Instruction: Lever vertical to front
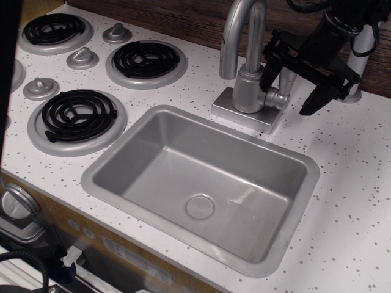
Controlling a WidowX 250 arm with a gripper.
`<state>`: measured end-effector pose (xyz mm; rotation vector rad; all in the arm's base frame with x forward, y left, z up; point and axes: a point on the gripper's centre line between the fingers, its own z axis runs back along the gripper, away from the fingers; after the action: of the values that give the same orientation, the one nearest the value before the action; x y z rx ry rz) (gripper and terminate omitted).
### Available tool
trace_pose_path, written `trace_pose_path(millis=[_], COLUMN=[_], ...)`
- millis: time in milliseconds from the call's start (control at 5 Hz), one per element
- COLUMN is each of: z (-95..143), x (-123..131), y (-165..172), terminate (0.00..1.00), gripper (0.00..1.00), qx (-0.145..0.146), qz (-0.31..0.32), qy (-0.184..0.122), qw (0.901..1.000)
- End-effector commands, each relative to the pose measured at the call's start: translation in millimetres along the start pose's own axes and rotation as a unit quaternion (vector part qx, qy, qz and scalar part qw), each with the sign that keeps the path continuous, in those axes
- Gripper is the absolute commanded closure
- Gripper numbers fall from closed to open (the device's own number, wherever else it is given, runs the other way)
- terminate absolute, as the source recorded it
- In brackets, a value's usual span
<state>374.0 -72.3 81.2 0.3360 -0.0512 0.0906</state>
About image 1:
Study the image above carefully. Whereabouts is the silver oven dial knob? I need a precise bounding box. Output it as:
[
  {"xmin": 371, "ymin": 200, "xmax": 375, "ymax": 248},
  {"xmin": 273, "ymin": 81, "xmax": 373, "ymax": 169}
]
[{"xmin": 1, "ymin": 183, "xmax": 41, "ymax": 228}]

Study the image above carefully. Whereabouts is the partial left edge burner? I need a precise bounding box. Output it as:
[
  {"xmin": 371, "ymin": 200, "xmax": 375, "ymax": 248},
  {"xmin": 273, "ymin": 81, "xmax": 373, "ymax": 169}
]
[{"xmin": 11, "ymin": 59, "xmax": 26, "ymax": 92}]

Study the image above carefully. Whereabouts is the back stove burner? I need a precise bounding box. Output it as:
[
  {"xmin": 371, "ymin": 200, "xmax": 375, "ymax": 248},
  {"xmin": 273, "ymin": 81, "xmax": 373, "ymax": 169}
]
[{"xmin": 18, "ymin": 13, "xmax": 93, "ymax": 56}]

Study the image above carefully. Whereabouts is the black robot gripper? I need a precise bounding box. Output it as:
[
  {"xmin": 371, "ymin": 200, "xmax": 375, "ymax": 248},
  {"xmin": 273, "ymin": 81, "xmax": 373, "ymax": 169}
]
[{"xmin": 260, "ymin": 27, "xmax": 362, "ymax": 115}]

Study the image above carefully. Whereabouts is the silver middle stove knob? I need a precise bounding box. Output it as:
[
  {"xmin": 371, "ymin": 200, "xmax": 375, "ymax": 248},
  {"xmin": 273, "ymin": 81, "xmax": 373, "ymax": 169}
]
[{"xmin": 66, "ymin": 47, "xmax": 99, "ymax": 70}]

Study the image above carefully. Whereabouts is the silver stove knob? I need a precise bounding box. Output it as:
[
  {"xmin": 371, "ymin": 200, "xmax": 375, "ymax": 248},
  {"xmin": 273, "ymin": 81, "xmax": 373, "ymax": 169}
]
[
  {"xmin": 23, "ymin": 78, "xmax": 60, "ymax": 101},
  {"xmin": 66, "ymin": 47, "xmax": 99, "ymax": 70},
  {"xmin": 102, "ymin": 23, "xmax": 132, "ymax": 44}
]

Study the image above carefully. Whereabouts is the front stove burner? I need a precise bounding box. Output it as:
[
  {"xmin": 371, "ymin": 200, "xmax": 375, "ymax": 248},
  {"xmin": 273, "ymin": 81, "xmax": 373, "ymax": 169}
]
[{"xmin": 27, "ymin": 89, "xmax": 127, "ymax": 157}]

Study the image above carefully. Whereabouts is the grey plastic sink basin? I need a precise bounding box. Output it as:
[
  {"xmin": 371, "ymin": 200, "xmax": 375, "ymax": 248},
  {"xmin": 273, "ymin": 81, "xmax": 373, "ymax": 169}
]
[{"xmin": 81, "ymin": 105, "xmax": 320, "ymax": 277}]

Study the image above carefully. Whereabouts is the silver front stove knob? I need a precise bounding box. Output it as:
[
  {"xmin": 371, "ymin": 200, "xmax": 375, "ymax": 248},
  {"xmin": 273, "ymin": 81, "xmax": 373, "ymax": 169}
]
[{"xmin": 23, "ymin": 78, "xmax": 60, "ymax": 101}]

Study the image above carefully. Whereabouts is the silver toy faucet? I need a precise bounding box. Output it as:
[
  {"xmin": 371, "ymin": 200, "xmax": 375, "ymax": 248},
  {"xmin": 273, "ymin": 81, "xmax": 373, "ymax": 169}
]
[{"xmin": 211, "ymin": 0, "xmax": 288, "ymax": 134}]

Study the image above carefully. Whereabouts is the silver faucet lever handle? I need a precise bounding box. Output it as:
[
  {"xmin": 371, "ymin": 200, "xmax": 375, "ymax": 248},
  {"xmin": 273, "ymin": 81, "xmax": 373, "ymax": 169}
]
[{"xmin": 264, "ymin": 67, "xmax": 297, "ymax": 110}]

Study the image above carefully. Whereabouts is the middle stove burner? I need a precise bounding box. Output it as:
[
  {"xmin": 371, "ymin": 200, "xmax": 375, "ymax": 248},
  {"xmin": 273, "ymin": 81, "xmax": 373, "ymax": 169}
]
[{"xmin": 105, "ymin": 40, "xmax": 187, "ymax": 90}]

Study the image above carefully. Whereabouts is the black flexible cable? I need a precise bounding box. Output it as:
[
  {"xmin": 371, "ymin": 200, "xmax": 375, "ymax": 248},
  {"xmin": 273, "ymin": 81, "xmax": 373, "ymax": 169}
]
[{"xmin": 0, "ymin": 249, "xmax": 50, "ymax": 293}]

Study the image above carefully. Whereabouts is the stove burner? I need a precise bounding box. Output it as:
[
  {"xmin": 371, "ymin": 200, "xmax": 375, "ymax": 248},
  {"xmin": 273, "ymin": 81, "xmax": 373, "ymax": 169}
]
[
  {"xmin": 105, "ymin": 40, "xmax": 187, "ymax": 90},
  {"xmin": 18, "ymin": 13, "xmax": 93, "ymax": 56},
  {"xmin": 27, "ymin": 89, "xmax": 127, "ymax": 157}
]

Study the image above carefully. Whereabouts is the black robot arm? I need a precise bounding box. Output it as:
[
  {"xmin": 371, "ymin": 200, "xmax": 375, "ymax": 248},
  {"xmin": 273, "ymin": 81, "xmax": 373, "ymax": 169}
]
[{"xmin": 260, "ymin": 1, "xmax": 390, "ymax": 116}]

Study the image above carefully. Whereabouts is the silver back stove knob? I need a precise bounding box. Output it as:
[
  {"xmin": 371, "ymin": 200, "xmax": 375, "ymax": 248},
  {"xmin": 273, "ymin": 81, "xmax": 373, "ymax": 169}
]
[{"xmin": 102, "ymin": 23, "xmax": 132, "ymax": 44}]

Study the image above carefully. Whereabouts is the grey vertical post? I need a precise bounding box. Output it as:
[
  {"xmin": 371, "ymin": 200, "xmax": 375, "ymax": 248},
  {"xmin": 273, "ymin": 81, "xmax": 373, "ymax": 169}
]
[{"xmin": 343, "ymin": 25, "xmax": 375, "ymax": 104}]

